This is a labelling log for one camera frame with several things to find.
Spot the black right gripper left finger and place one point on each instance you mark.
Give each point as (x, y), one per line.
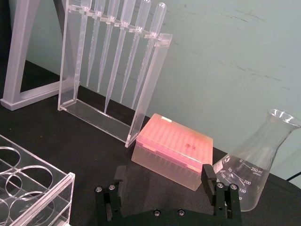
(112, 200)

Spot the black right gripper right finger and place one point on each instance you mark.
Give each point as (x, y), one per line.
(209, 181)

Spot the pink pipette tip box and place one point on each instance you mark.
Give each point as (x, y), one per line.
(174, 146)

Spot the glass conical flask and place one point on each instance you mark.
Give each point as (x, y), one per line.
(258, 164)

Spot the black table cloth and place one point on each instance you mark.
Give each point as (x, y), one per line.
(94, 146)

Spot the clear acrylic tube rack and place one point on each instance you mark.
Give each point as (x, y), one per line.
(56, 186)

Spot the clear plastic transfer pipette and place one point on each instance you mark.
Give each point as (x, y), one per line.
(143, 14)
(95, 47)
(108, 70)
(128, 11)

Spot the clear acrylic pipette rack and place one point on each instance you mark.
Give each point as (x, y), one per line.
(70, 70)

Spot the white plastic stand frame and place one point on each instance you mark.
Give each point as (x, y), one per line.
(18, 47)

